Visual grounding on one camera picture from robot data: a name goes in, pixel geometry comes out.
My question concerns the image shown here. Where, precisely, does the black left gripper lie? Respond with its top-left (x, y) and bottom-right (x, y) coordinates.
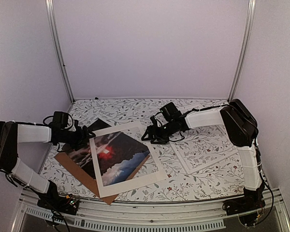
top-left (59, 125), bottom-right (96, 151)

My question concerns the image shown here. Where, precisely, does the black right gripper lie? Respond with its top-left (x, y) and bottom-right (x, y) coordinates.
top-left (141, 121), bottom-right (176, 145)

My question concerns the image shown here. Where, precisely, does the white mat board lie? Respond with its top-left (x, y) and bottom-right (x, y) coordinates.
top-left (89, 122), bottom-right (167, 198)

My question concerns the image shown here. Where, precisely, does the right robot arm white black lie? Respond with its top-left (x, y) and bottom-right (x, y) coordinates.
top-left (141, 99), bottom-right (265, 214)

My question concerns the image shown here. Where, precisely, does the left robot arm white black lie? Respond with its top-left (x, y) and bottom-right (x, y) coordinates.
top-left (0, 111), bottom-right (95, 210)

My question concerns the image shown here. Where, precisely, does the dark red blue photo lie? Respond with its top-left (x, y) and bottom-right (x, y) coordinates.
top-left (62, 132), bottom-right (150, 186)

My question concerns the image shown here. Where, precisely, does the brown cardboard backing board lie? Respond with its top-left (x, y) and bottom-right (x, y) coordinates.
top-left (54, 152), bottom-right (150, 206)

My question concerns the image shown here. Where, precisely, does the floral patterned table cover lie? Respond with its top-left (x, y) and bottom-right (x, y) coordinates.
top-left (41, 99), bottom-right (245, 202)

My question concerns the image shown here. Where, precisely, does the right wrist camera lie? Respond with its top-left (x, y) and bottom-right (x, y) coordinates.
top-left (159, 102), bottom-right (181, 122)

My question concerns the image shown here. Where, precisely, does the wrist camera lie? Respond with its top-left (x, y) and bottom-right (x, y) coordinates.
top-left (51, 111), bottom-right (69, 129)
top-left (159, 102), bottom-right (181, 122)

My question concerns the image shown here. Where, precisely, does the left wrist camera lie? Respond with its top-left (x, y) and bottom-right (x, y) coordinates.
top-left (51, 111), bottom-right (69, 129)

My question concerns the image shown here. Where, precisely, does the white picture frame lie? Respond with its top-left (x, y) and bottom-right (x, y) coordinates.
top-left (169, 103), bottom-right (239, 174)

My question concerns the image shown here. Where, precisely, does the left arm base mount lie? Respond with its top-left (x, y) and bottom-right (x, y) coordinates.
top-left (35, 181), bottom-right (79, 216)

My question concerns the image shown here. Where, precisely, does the aluminium front rail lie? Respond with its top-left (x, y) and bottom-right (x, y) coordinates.
top-left (12, 188), bottom-right (290, 232)

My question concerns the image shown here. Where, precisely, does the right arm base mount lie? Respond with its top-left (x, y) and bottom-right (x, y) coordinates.
top-left (222, 189), bottom-right (275, 228)

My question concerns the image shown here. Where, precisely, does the left aluminium corner post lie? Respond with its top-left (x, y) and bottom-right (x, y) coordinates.
top-left (45, 0), bottom-right (75, 103)

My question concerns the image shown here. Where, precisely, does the aluminium corner post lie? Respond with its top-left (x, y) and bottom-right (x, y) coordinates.
top-left (45, 0), bottom-right (75, 103)
top-left (228, 0), bottom-right (256, 102)

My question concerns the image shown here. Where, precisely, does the right aluminium corner post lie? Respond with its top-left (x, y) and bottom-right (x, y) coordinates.
top-left (228, 0), bottom-right (256, 102)

